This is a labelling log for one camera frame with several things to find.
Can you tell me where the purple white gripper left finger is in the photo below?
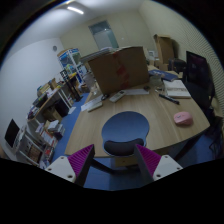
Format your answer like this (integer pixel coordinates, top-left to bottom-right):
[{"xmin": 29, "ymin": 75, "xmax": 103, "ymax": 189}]
[{"xmin": 46, "ymin": 144, "xmax": 95, "ymax": 186}]

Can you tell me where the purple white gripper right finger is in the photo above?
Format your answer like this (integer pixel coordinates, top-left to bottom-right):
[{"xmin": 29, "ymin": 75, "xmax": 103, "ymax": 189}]
[{"xmin": 134, "ymin": 144, "xmax": 182, "ymax": 184}]

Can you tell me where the blue round mouse pad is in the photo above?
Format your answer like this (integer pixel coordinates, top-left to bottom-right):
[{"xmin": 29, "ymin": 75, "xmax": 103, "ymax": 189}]
[{"xmin": 101, "ymin": 111, "xmax": 150, "ymax": 157}]

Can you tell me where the pink computer mouse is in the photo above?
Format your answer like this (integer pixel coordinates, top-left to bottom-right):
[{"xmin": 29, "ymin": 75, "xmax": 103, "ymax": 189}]
[{"xmin": 174, "ymin": 111, "xmax": 193, "ymax": 125}]

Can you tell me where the black computer monitor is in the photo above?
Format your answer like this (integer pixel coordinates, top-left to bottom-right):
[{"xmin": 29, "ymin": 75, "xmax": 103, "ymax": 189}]
[{"xmin": 186, "ymin": 51, "xmax": 211, "ymax": 91}]

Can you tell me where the white shelf unit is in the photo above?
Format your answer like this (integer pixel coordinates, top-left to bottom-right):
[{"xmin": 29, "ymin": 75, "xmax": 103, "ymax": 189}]
[{"xmin": 13, "ymin": 120, "xmax": 59, "ymax": 167}]

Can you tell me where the cluttered side desk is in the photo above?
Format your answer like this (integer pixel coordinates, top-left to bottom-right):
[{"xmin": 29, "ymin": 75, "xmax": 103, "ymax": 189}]
[{"xmin": 27, "ymin": 82, "xmax": 72, "ymax": 122}]

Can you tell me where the black pen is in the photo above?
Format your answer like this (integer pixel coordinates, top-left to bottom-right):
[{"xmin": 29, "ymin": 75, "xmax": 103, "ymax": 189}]
[{"xmin": 158, "ymin": 93, "xmax": 180, "ymax": 105}]

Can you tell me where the black monitor on floor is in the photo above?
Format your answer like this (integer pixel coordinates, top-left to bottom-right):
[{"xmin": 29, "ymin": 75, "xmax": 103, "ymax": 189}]
[{"xmin": 5, "ymin": 120, "xmax": 20, "ymax": 146}]

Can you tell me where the white remote control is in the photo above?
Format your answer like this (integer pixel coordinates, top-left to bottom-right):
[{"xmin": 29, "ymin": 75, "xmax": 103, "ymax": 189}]
[{"xmin": 109, "ymin": 90, "xmax": 126, "ymax": 103}]

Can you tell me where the open white notebook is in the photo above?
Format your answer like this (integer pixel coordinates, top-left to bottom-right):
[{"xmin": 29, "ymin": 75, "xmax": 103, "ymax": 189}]
[{"xmin": 163, "ymin": 80, "xmax": 191, "ymax": 98}]

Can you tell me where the blue folder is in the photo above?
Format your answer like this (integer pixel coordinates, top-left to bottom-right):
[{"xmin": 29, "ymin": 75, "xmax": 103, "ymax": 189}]
[{"xmin": 149, "ymin": 69, "xmax": 178, "ymax": 82}]

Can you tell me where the large brown cardboard box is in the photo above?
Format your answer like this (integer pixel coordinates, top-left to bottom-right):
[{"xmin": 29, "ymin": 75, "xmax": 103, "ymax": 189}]
[{"xmin": 89, "ymin": 47, "xmax": 149, "ymax": 94}]

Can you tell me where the black office chair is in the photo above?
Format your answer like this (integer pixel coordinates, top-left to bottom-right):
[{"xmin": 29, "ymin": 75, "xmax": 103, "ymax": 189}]
[{"xmin": 168, "ymin": 58, "xmax": 186, "ymax": 73}]

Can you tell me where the blue white display cabinet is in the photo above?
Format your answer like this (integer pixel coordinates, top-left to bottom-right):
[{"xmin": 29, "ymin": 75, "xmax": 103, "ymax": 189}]
[{"xmin": 57, "ymin": 48, "xmax": 87, "ymax": 84}]

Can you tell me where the tall cardboard box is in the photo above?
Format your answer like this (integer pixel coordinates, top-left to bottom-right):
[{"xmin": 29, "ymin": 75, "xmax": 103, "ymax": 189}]
[{"xmin": 154, "ymin": 34, "xmax": 174, "ymax": 64}]

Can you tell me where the frosted glass door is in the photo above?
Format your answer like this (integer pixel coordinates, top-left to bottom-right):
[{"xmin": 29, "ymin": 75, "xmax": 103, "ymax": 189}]
[{"xmin": 89, "ymin": 20, "xmax": 119, "ymax": 49}]

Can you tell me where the ceiling light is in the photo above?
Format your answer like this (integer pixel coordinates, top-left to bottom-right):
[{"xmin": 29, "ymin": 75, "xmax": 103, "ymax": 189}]
[{"xmin": 67, "ymin": 6, "xmax": 84, "ymax": 15}]

